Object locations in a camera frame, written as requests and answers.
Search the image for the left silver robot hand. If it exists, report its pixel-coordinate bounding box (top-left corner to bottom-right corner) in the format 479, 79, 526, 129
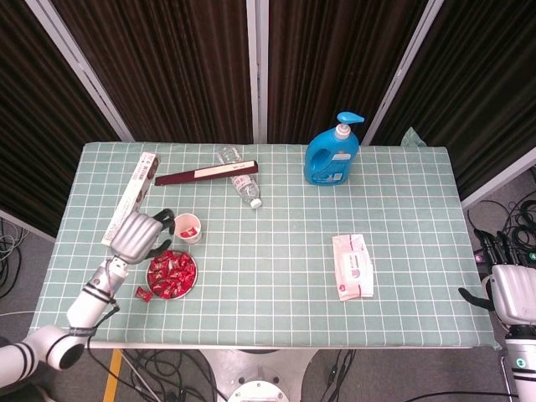
109, 208, 177, 265

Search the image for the black power strip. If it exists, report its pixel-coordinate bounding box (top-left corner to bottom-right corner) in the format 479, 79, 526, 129
472, 246, 536, 265

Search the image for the long baking paper box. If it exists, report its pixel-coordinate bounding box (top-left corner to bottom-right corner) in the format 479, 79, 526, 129
100, 151, 162, 252

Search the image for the yellow floor tape strip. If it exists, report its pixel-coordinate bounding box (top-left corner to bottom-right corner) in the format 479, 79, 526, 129
102, 349, 123, 402

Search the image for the black floor cable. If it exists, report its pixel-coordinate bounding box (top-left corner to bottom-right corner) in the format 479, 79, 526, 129
466, 167, 536, 252
320, 349, 357, 402
121, 349, 229, 402

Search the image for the white table frame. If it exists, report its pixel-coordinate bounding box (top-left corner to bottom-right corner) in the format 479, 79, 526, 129
87, 339, 499, 351

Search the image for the dark red folded fan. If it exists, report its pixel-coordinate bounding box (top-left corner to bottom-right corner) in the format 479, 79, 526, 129
154, 160, 260, 188

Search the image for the green checked tablecloth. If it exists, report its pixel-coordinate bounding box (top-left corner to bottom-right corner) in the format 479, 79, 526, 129
27, 127, 502, 351

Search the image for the dark partition screen white frame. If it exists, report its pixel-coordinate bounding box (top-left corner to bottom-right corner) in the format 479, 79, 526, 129
41, 0, 260, 144
258, 0, 445, 146
0, 0, 135, 244
363, 0, 536, 210

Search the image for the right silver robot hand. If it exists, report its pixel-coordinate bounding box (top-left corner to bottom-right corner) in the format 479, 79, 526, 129
457, 229, 536, 326

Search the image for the round steel plate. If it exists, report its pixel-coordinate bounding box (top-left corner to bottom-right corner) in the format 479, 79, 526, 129
146, 250, 198, 300

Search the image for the pink wet wipes pack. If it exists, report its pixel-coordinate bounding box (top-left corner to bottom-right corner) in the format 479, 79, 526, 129
332, 233, 376, 302

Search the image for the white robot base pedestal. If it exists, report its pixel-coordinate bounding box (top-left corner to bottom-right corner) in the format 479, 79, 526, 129
196, 347, 319, 402

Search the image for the clear plastic water bottle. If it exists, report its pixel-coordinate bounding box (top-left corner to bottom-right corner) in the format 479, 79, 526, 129
216, 144, 264, 209

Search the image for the white paper cup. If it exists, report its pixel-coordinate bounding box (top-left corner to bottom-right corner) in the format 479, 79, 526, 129
172, 212, 204, 246

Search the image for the blue detergent pump bottle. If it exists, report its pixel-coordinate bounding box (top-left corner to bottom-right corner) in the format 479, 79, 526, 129
303, 111, 366, 187

